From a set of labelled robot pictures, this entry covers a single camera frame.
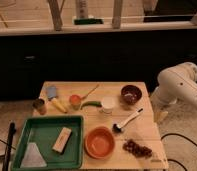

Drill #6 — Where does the black floor cable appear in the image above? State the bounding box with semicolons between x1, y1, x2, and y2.
160;132;197;171

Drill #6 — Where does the orange wooden spoon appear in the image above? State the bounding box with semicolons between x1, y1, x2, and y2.
69;85;98;107

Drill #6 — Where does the white handled dish brush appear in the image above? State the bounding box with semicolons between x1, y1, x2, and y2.
112;109;143;133

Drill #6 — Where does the yellow handled blue spatula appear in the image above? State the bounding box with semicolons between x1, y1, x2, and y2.
46;85;67;113

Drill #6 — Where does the orange bowl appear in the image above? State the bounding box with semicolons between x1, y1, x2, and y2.
84;126;115;159

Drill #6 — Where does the white cup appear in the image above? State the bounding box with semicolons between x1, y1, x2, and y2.
101;97;115;114

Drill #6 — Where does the green chili pepper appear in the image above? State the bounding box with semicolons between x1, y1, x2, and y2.
80;101;102;110

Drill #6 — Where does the black pole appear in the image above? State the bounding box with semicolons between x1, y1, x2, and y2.
2;122;16;171

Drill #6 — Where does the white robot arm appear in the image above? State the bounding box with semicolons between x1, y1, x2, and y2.
150;62;197;123

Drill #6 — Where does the wooden block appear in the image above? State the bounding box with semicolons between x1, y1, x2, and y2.
52;127;72;153

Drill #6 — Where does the green plastic tray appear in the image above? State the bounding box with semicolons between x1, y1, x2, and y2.
11;115;84;171

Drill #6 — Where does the green base white stand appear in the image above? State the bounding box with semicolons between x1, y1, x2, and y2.
74;0;103;25

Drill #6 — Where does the dark maroon bowl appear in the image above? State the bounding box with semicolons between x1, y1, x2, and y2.
121;85;142;105

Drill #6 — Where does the bunch of dark grapes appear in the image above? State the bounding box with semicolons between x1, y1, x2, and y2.
123;139;152;158

